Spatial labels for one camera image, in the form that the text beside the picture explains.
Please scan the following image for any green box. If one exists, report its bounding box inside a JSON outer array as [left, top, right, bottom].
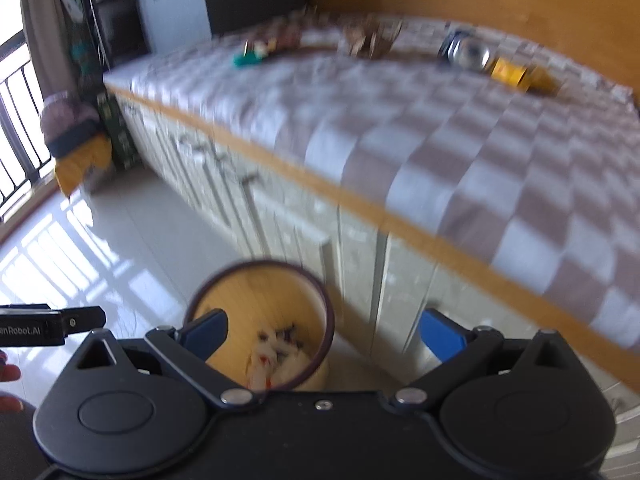
[[97, 91, 142, 172]]

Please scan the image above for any wooden trash bin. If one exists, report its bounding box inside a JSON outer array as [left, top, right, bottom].
[[183, 258, 337, 394]]

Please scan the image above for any yellow packet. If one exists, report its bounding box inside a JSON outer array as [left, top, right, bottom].
[[489, 57, 559, 97]]

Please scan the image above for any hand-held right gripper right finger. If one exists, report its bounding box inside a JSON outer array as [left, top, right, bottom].
[[389, 309, 583, 411]]

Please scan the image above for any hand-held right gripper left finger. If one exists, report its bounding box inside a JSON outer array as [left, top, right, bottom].
[[67, 309, 258, 409]]

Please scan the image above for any white bag green print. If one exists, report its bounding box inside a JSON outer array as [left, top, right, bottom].
[[59, 0, 87, 22]]

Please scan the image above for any grey storage box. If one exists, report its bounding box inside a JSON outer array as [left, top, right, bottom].
[[130, 0, 307, 57]]

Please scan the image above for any teal round lid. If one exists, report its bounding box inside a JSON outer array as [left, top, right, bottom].
[[232, 50, 266, 69]]

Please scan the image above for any crumpled brown cardboard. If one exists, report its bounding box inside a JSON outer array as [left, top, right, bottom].
[[339, 14, 404, 59]]

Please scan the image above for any beige curtain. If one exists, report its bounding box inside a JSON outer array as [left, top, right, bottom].
[[19, 0, 72, 107]]

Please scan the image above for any green bottle pack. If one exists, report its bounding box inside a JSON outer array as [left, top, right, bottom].
[[69, 24, 102, 92]]

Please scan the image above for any small red packet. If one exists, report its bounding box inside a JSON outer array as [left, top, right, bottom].
[[245, 32, 302, 54]]

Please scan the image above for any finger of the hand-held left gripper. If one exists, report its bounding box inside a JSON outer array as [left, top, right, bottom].
[[60, 306, 107, 335]]

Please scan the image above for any yellow cloth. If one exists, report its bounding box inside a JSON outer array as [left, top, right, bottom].
[[54, 134, 114, 197]]

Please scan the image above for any checkered blanket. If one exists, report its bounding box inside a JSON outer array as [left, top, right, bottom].
[[102, 10, 640, 350]]

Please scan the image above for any blue crushed soda can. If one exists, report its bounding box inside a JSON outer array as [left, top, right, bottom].
[[438, 29, 494, 73]]

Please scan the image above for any person's left hand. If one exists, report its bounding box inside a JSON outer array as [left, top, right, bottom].
[[0, 351, 25, 412]]

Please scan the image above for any black window railing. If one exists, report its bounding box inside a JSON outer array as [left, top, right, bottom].
[[0, 30, 57, 223]]

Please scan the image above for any pink plush bundle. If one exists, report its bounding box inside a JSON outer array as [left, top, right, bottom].
[[39, 90, 99, 134]]

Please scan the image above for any dark blue bag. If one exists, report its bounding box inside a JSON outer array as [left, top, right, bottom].
[[47, 120, 104, 159]]

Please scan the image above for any black drawer tower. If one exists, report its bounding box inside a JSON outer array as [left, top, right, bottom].
[[86, 0, 152, 69]]

